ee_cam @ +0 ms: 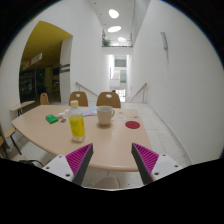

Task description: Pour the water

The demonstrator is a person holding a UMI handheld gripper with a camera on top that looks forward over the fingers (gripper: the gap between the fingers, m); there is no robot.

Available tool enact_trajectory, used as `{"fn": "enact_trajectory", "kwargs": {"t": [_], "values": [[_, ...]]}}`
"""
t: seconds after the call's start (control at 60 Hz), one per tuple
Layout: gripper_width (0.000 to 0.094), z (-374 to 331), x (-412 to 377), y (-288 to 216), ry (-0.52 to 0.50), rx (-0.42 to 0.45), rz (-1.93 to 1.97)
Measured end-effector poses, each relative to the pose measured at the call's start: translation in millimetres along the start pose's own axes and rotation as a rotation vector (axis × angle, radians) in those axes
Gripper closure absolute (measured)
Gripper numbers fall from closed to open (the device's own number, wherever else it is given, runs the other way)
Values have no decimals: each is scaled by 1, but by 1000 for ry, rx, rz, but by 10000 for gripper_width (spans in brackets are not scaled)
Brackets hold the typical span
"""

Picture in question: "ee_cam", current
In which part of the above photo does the balcony plant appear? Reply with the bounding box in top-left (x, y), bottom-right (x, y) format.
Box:
top-left (102, 38), bottom-right (111, 47)

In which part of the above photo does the yellow drink plastic bottle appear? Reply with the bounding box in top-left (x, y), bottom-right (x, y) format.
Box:
top-left (69, 100), bottom-right (85, 142)

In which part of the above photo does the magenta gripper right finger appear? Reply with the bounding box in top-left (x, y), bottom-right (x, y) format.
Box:
top-left (131, 143), bottom-right (182, 185)

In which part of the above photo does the wooden handrail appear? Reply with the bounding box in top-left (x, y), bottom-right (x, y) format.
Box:
top-left (76, 82), bottom-right (98, 97)
top-left (129, 83), bottom-right (148, 103)

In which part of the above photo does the colourful paper sheet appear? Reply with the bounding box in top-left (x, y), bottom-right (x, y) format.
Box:
top-left (81, 106), bottom-right (97, 116)

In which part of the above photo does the green small box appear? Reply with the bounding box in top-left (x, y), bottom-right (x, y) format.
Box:
top-left (46, 114), bottom-right (58, 124)

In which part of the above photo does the light wooden table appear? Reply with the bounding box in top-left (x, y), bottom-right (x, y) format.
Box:
top-left (12, 105), bottom-right (151, 172)

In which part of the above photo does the wooden bench left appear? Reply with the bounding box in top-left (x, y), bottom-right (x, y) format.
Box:
top-left (11, 100), bottom-right (34, 116)

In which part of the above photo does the white ceramic mug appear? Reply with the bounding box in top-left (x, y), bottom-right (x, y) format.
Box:
top-left (97, 106), bottom-right (115, 126)

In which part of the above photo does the small wooden chair far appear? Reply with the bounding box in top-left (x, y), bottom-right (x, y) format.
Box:
top-left (40, 93), bottom-right (49, 105)

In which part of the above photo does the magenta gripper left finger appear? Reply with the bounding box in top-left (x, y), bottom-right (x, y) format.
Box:
top-left (43, 144), bottom-right (93, 185)

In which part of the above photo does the wooden chair right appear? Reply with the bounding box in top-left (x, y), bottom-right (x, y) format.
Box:
top-left (96, 92), bottom-right (121, 108)

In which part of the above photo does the wooden chair at left edge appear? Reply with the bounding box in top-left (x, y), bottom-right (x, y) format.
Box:
top-left (0, 124), bottom-right (21, 157)

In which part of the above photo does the left wooden handrail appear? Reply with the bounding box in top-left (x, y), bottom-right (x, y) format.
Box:
top-left (76, 82), bottom-right (98, 97)

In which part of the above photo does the red round coaster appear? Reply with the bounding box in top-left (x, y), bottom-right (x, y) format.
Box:
top-left (125, 121), bottom-right (140, 129)

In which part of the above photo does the right wooden handrail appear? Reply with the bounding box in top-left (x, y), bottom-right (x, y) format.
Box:
top-left (129, 83), bottom-right (148, 103)

